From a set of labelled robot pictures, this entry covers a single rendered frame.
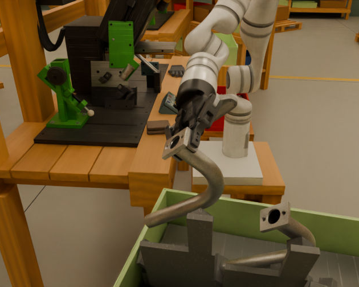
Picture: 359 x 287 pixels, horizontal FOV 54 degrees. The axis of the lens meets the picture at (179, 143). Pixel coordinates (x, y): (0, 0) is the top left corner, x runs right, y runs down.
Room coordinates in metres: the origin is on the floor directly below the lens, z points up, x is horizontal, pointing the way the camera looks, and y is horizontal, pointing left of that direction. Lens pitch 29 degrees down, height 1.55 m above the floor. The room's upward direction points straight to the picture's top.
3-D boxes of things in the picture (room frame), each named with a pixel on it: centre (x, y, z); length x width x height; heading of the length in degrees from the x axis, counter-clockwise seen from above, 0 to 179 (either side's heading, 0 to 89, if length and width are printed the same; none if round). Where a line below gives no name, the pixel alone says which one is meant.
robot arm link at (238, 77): (1.14, -0.20, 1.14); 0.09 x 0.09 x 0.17; 5
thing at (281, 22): (8.25, -2.02, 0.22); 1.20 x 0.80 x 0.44; 122
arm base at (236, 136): (1.15, -0.21, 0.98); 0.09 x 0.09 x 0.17; 84
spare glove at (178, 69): (2.10, 0.02, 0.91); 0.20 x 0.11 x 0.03; 5
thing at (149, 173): (1.75, 0.04, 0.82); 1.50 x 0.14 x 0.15; 175
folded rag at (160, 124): (1.32, 0.09, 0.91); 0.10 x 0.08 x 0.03; 96
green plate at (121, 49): (1.69, 0.27, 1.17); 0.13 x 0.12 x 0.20; 175
